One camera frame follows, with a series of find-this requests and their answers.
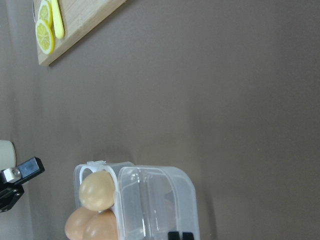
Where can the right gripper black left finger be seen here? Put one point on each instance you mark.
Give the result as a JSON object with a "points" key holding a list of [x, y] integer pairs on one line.
{"points": [[173, 235]]}

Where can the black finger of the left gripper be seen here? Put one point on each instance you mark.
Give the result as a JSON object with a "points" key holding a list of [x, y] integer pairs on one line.
{"points": [[22, 173], [9, 196]]}

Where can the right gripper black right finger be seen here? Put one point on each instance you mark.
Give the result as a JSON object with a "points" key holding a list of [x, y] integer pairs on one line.
{"points": [[187, 236]]}

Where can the white bowl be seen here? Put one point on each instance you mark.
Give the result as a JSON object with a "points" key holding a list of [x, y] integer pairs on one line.
{"points": [[7, 155]]}

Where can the clear plastic egg box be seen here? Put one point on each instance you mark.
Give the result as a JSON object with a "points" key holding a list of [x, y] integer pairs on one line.
{"points": [[149, 201]]}

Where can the brown egg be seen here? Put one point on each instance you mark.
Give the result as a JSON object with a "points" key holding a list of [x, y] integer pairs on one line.
{"points": [[96, 192], [102, 226], [76, 223]]}

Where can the lemon slice near knife tip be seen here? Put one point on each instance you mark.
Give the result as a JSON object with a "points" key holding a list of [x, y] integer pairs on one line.
{"points": [[44, 37]]}

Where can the yellow plastic knife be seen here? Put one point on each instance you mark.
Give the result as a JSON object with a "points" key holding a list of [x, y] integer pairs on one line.
{"points": [[57, 20]]}

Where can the lemon slice pair middle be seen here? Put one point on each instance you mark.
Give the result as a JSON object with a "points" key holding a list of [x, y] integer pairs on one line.
{"points": [[45, 12]]}

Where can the bamboo cutting board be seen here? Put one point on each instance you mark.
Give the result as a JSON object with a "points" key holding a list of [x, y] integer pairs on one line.
{"points": [[79, 17]]}

